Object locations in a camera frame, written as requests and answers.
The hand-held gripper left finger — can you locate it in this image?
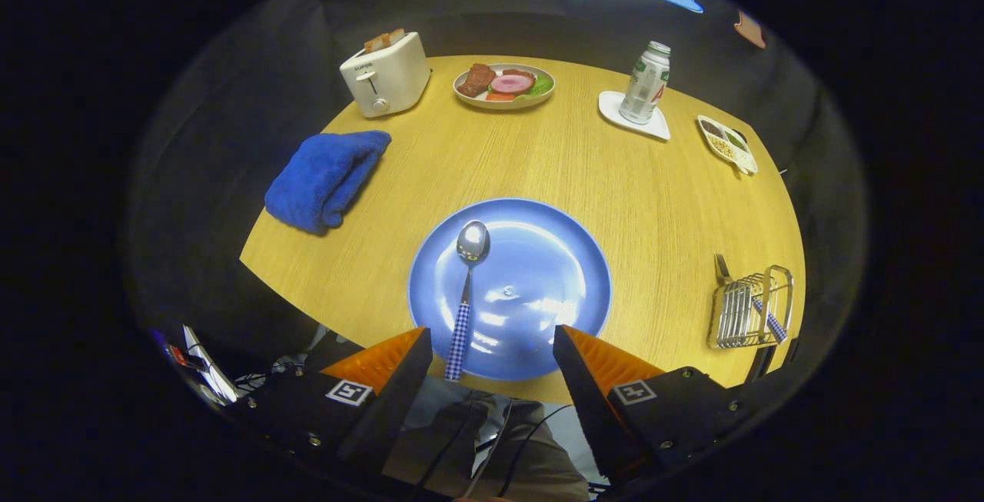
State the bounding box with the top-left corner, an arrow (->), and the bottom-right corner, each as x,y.
228,327 -> 434,480

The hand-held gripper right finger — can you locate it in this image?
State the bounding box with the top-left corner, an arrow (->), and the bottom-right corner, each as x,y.
553,325 -> 770,487

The spoon with checkered handle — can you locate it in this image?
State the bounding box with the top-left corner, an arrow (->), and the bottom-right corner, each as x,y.
444,220 -> 491,381

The fork with checkered handle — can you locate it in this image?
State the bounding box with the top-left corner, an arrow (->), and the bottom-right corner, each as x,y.
713,254 -> 789,344

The blue round plate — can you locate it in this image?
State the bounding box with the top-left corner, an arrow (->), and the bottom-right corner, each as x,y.
407,198 -> 613,382

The open laptop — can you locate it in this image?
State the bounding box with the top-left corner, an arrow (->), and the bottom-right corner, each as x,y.
154,324 -> 241,404

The blue folded towel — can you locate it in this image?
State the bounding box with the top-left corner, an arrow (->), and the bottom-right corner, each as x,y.
264,131 -> 393,236

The white divided bean dish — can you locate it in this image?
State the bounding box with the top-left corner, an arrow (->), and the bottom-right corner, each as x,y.
696,115 -> 760,176

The white square coaster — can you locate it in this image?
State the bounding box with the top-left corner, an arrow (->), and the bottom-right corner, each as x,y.
598,91 -> 671,141

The grey food plate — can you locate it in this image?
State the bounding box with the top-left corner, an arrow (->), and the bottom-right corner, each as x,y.
453,63 -> 556,110

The white drink bottle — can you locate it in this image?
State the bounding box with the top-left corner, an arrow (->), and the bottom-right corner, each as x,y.
620,41 -> 671,125

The white toaster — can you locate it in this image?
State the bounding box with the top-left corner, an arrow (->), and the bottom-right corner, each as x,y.
340,32 -> 431,118

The brown steak piece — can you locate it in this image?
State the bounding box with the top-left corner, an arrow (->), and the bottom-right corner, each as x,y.
459,64 -> 497,98

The black backdrop cloth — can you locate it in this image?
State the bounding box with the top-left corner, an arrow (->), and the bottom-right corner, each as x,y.
127,0 -> 869,411

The metal wire basket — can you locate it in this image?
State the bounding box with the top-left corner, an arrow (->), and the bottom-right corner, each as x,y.
706,264 -> 795,350

